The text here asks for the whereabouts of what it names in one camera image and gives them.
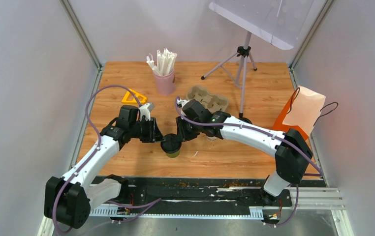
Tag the grey tripod stand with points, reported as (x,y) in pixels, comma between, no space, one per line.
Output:
(244,54)

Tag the white paper cup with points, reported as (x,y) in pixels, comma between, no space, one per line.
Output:
(212,139)

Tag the wrapped straws bundle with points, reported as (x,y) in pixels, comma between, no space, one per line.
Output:
(163,65)

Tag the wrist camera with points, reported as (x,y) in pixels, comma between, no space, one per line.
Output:
(181,102)
(145,111)

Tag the yellow triangular plastic piece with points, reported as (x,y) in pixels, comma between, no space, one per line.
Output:
(133,97)

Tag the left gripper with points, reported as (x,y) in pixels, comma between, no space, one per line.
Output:
(153,135)

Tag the white board on tripod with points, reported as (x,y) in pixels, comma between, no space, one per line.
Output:
(278,22)

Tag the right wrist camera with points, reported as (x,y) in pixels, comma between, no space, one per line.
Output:
(181,102)

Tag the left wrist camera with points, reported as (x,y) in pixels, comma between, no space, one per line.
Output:
(145,111)

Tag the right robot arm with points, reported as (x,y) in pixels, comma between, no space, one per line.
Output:
(290,151)

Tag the orange paper bag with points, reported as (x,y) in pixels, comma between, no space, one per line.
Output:
(302,111)

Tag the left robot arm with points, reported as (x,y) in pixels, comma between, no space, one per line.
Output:
(70,198)

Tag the stack of black lids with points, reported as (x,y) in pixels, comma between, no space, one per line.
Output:
(246,120)

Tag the pulp cup carrier tray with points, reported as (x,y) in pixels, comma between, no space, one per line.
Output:
(212,102)

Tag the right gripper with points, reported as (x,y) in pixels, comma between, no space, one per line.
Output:
(180,123)

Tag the pink straw holder cup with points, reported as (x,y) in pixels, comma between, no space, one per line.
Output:
(165,85)

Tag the green paper cup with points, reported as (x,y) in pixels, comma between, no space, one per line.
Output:
(173,154)

